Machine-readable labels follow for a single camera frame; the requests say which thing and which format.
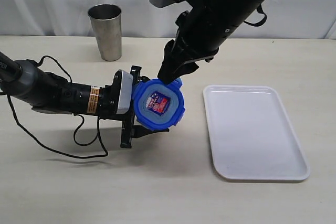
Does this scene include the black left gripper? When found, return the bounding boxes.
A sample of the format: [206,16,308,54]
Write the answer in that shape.
[98,66,170,148]

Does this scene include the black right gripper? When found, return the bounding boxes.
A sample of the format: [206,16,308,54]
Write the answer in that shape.
[157,9,219,84]

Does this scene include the blue plastic lid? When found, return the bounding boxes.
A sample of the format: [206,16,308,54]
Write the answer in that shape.
[132,78,185,131]

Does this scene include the stainless steel cup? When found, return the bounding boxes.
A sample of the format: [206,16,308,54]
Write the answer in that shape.
[88,4,122,61]

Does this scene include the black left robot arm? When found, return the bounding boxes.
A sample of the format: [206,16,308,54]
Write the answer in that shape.
[1,54,157,148]

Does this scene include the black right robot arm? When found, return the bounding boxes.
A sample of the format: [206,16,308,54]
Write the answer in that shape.
[150,0,264,84]

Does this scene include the white plastic tray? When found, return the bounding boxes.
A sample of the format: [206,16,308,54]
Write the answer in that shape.
[203,84,310,183]

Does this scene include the white backdrop curtain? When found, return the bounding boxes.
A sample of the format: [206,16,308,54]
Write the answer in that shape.
[1,0,335,39]

